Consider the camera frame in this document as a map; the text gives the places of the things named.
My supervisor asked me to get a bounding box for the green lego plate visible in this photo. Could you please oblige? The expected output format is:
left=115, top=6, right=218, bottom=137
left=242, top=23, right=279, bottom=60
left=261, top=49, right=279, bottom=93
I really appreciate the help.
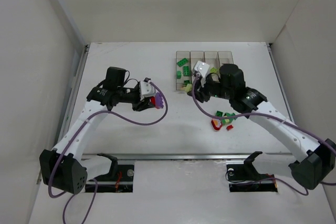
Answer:
left=182, top=66, right=191, bottom=77

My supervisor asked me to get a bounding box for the clear container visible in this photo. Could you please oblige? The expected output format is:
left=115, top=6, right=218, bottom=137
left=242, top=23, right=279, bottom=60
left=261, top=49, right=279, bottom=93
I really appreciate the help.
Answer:
left=204, top=51, right=220, bottom=70
left=218, top=51, right=234, bottom=66
left=175, top=51, right=192, bottom=91
left=190, top=51, right=205, bottom=70

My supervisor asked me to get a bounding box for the green lego brick cluster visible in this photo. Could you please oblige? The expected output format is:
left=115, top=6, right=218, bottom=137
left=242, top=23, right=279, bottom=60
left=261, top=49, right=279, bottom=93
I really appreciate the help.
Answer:
left=214, top=111, right=236, bottom=126

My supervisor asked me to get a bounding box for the green square lego brick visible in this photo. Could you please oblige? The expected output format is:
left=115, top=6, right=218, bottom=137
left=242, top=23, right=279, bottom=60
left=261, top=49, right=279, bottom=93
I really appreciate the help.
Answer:
left=176, top=71, right=182, bottom=79

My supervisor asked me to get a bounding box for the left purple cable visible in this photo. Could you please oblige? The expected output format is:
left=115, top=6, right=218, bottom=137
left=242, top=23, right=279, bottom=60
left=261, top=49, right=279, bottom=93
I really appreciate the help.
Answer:
left=48, top=78, right=169, bottom=224

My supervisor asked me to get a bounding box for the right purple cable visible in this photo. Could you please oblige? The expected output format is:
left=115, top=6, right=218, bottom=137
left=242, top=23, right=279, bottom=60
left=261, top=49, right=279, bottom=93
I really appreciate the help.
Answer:
left=192, top=73, right=336, bottom=196

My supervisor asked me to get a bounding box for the aluminium rail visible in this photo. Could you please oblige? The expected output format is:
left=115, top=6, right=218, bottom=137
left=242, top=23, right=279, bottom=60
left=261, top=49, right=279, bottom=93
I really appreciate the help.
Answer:
left=81, top=152, right=295, bottom=161

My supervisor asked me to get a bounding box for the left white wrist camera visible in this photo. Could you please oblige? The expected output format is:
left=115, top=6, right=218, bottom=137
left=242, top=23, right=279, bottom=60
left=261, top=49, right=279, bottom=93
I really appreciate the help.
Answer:
left=139, top=81, right=156, bottom=101

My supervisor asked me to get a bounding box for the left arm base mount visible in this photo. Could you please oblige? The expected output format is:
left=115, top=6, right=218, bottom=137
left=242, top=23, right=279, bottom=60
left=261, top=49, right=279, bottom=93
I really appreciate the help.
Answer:
left=80, top=153, right=135, bottom=193

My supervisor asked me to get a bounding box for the small purple lego brick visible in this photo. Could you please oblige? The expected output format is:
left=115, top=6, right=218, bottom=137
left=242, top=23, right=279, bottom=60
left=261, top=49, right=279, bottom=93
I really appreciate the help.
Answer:
left=154, top=92, right=164, bottom=109

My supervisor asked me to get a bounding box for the light green lego brick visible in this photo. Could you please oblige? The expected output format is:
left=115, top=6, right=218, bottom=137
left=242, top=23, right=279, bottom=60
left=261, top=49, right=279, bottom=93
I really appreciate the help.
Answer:
left=210, top=67, right=218, bottom=73

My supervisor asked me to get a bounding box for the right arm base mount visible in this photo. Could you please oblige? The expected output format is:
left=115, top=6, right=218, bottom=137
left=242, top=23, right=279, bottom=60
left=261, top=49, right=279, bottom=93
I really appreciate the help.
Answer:
left=225, top=151, right=278, bottom=193

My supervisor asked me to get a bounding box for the long green lego brick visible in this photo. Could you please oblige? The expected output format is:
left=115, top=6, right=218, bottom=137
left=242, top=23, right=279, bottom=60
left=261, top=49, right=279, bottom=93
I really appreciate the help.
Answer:
left=176, top=58, right=188, bottom=67

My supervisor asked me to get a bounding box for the small green lego brick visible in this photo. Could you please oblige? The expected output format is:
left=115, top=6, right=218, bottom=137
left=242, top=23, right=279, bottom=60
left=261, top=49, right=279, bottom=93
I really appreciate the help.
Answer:
left=183, top=80, right=191, bottom=86

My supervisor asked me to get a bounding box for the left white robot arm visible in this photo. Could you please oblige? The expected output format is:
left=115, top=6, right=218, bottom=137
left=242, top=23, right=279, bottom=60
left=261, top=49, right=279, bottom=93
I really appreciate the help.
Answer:
left=39, top=67, right=159, bottom=198

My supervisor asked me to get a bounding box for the red flower lego piece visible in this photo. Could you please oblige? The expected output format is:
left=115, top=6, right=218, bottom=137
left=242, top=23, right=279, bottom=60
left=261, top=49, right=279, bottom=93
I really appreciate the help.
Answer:
left=211, top=119, right=223, bottom=131

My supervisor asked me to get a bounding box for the pale yellow lego brick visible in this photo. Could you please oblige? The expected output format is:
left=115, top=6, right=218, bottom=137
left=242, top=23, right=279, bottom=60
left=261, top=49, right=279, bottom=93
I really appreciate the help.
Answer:
left=185, top=84, right=192, bottom=92

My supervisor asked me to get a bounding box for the red lego brick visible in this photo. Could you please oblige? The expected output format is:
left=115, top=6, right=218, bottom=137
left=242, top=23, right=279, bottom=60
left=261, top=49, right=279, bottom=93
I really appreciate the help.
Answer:
left=150, top=97, right=156, bottom=106

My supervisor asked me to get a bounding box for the purple cable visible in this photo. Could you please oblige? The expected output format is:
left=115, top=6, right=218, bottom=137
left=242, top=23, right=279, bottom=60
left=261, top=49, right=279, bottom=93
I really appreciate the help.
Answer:
left=48, top=78, right=169, bottom=224
left=192, top=73, right=336, bottom=196

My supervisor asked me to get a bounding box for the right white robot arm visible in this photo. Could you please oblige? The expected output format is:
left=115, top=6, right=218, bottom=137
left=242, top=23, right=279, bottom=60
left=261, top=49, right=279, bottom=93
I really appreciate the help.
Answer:
left=188, top=61, right=335, bottom=190

